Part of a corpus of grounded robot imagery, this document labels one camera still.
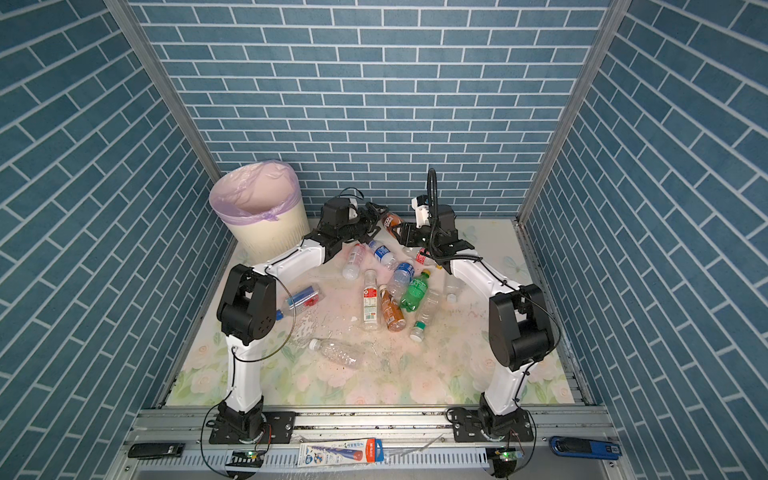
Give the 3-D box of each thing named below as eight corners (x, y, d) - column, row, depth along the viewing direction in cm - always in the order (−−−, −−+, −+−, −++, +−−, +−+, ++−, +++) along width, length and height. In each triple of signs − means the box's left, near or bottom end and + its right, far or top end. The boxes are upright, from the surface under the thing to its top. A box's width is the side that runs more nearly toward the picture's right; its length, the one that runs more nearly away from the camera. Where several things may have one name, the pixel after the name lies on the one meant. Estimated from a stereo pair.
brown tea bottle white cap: (391, 335, 91) (390, 327, 87) (375, 294, 100) (374, 285, 96) (405, 329, 92) (406, 322, 88) (389, 290, 101) (388, 281, 97)
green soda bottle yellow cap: (397, 306, 96) (397, 300, 93) (419, 273, 105) (420, 266, 102) (412, 314, 94) (413, 308, 91) (433, 280, 103) (434, 273, 100)
